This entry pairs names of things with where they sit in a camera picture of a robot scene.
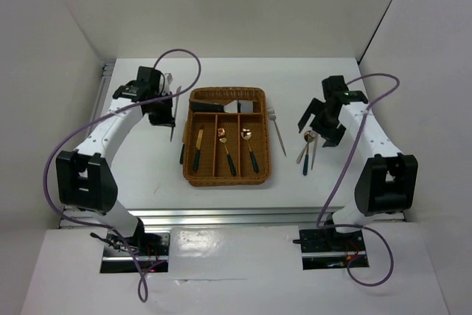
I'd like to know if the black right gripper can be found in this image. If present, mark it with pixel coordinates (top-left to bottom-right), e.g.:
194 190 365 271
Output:
299 97 347 148

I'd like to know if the silver table knife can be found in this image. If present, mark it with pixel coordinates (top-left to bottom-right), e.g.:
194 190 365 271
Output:
170 86 182 142

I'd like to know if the gold knife green handle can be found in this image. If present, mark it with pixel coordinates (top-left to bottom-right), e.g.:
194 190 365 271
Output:
192 126 204 172
179 143 185 165

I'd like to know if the silver fork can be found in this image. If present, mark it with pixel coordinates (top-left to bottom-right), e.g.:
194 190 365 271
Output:
268 106 287 156

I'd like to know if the gold fork green handle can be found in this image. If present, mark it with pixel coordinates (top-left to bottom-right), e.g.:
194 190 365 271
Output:
217 128 237 176

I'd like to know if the black handled metal spatula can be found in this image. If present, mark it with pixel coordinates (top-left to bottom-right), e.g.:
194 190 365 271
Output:
190 100 239 114

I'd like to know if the gold spoon green handle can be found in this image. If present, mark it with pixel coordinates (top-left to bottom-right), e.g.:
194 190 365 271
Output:
240 128 260 173
302 131 316 176

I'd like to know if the silver cake server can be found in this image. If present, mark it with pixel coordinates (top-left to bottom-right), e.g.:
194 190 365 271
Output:
223 100 257 114

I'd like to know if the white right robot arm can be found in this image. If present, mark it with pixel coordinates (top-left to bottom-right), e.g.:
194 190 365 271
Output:
311 75 418 250

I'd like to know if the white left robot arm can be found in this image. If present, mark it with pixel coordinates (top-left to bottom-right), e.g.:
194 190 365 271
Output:
55 66 271 255

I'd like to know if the silver spoon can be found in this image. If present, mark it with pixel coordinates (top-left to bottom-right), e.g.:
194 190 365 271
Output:
296 130 318 176

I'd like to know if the brown wicker cutlery tray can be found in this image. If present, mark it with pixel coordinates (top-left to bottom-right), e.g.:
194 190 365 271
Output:
183 86 271 187

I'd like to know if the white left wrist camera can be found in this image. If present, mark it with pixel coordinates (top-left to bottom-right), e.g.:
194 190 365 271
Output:
162 73 173 92

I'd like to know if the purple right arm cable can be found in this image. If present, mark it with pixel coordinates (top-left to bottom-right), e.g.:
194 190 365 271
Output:
316 73 401 286

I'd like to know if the aluminium table rail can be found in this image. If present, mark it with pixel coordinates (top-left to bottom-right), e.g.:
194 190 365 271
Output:
58 206 406 228

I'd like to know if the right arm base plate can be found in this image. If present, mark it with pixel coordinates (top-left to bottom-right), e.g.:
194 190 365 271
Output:
292 229 369 270

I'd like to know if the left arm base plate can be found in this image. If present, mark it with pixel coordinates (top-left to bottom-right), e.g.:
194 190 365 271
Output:
90 232 170 274

